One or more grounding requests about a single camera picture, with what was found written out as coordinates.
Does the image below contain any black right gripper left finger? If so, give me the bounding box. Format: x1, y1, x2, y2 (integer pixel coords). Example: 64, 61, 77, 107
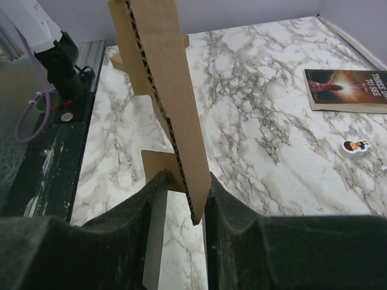
1, 171, 167, 289

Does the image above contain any small cartoon figure eraser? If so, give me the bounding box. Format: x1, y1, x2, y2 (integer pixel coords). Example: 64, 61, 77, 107
340, 140, 371, 158

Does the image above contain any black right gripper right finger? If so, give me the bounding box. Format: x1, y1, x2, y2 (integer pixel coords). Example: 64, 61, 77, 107
205, 178, 386, 289

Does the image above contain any Three Days To See book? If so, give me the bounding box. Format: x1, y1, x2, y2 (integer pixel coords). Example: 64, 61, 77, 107
304, 69, 386, 114

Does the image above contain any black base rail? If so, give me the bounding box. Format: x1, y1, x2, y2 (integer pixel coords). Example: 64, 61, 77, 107
0, 39, 106, 218

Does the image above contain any cardboard box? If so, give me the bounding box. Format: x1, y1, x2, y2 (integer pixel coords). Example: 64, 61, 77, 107
108, 1, 211, 225
110, 34, 190, 73

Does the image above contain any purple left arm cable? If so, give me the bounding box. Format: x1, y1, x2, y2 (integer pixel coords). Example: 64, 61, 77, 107
15, 33, 58, 144

